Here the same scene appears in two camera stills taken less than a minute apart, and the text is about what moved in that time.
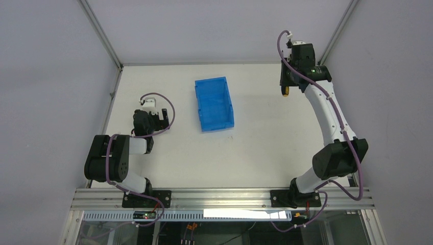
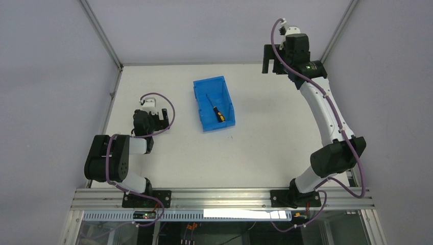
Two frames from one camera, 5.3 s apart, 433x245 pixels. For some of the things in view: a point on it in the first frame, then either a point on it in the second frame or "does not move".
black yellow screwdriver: (285, 91) to (220, 117)
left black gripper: (161, 119) does not move
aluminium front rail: (224, 199) does not move
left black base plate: (133, 200) does not move
